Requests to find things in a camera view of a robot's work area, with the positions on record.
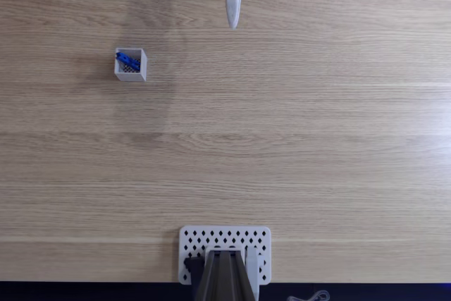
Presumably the grey clamp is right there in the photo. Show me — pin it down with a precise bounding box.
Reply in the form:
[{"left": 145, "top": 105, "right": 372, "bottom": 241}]
[{"left": 245, "top": 245, "right": 262, "bottom": 300}]

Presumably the black clamp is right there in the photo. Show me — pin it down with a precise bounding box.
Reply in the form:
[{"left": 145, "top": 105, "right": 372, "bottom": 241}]
[{"left": 183, "top": 256, "right": 206, "bottom": 283}]

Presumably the white perforated stand base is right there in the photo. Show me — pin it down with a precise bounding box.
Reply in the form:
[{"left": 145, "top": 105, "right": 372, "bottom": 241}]
[{"left": 178, "top": 225, "right": 272, "bottom": 286}]

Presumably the small grey crate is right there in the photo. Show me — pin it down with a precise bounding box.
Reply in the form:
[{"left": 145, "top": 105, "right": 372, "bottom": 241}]
[{"left": 113, "top": 47, "right": 148, "bottom": 82}]

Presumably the blue peg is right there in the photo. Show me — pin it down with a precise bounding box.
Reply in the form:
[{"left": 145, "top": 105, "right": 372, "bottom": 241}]
[{"left": 115, "top": 51, "right": 142, "bottom": 72}]

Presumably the white cable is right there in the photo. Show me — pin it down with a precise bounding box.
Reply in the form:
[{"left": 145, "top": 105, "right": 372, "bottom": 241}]
[{"left": 286, "top": 290, "right": 331, "bottom": 301}]

